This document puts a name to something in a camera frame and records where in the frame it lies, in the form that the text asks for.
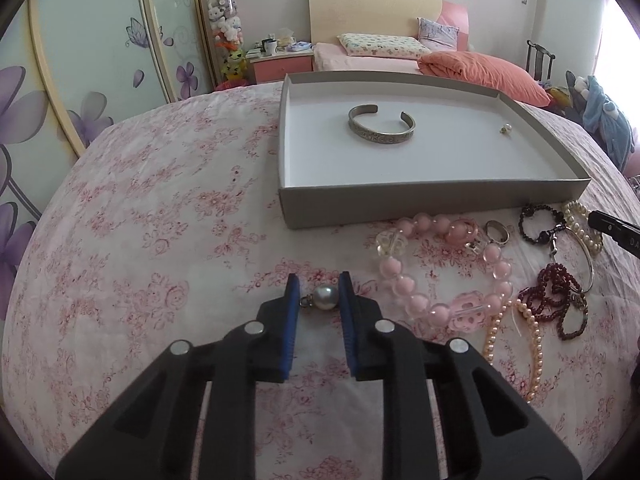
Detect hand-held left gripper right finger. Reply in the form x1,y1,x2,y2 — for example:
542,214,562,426
338,270,584,480

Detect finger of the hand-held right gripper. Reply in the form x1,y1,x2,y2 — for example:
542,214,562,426
587,209,640,260

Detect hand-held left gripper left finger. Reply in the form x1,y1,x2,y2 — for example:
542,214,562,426
55,273,301,480

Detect white pearl bracelet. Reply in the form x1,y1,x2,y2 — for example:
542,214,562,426
562,200,604,261

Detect grey pearl earring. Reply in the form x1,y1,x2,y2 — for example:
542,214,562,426
299,285,337,310

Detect thin silver bangle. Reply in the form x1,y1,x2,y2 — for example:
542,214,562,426
560,224,599,295

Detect pink bead bracelet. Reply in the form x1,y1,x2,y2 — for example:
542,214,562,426
376,212,516,332

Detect black bead bracelet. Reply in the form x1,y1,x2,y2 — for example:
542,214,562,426
518,203,569,256

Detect dark red bead necklace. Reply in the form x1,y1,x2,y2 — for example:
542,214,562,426
517,262,590,342

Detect silver ring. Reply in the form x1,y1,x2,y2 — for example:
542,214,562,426
483,219,512,245

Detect grey cardboard tray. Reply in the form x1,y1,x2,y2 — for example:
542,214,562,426
277,72,592,231

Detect pink pearl necklace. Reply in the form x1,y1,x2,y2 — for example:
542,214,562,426
482,300,546,404

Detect blue plush toy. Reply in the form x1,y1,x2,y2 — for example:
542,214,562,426
579,75,639,171

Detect pink floral bed sheet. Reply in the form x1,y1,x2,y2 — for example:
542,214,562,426
0,80,640,480

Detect engraved silver cuff bangle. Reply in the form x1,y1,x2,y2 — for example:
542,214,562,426
348,104,416,144

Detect dark wooden chair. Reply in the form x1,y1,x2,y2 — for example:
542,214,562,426
525,39,556,81

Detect orange pillow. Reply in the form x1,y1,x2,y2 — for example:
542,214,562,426
417,50,554,108

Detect pink nightstand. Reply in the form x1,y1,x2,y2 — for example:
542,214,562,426
248,52,316,85

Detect pink mattress sheet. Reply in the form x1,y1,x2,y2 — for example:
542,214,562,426
312,42,427,74

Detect yellow plush toy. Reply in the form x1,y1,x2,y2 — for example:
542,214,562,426
220,47,249,81

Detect lilac patterned pillow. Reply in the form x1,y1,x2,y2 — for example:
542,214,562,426
417,17,460,52

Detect floral cream pillow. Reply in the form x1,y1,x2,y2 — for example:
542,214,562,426
337,33,432,59

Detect cream and pink headboard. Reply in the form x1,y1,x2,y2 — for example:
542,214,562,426
307,0,471,54

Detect clear tube of plush toys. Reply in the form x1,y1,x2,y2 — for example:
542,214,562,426
203,0,247,87

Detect wardrobe with purple flowers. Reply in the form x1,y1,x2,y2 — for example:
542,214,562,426
0,0,217,286

